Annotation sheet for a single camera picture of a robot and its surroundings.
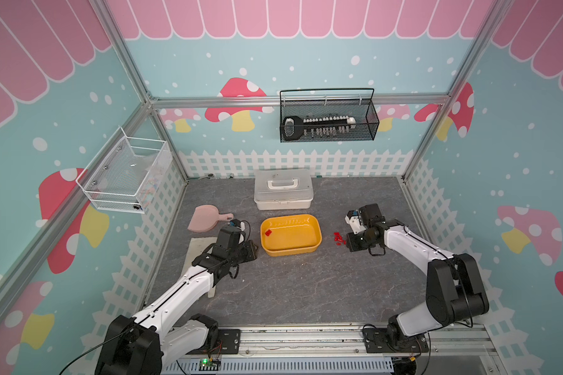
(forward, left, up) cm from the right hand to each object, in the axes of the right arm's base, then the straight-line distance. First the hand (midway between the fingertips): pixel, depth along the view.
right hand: (349, 243), depth 91 cm
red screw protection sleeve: (+7, +3, -5) cm, 9 cm away
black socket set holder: (+34, +21, +31) cm, 50 cm away
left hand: (-5, +36, +5) cm, 36 cm away
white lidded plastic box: (+22, +28, +8) cm, 37 cm away
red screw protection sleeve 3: (+8, +33, -4) cm, 34 cm away
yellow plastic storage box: (+8, +23, -7) cm, 25 cm away
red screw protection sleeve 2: (+3, +3, -5) cm, 6 cm away
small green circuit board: (-38, +49, -7) cm, 63 cm away
